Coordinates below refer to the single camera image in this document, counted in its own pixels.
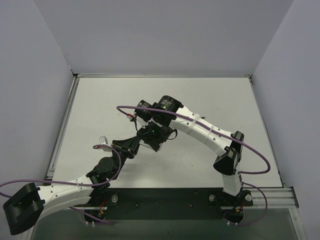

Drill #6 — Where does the white remote with red keypad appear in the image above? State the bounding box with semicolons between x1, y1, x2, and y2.
139;140;153;150

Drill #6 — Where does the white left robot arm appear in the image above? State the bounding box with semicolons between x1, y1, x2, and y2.
3;136;141;235

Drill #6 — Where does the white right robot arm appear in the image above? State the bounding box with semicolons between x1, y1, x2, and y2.
134;95;244;197

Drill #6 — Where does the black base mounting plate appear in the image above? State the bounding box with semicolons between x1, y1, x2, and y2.
83;187;253;220

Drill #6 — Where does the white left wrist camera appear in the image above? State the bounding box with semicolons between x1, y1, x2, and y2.
99;136;111;152

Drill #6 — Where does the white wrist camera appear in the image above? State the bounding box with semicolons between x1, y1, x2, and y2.
127;113;139;123
99;136;111;152

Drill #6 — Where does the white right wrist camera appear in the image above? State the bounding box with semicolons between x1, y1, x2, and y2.
127;113;139;123

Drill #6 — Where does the aluminium rail frame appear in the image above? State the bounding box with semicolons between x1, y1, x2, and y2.
19;73;300;240

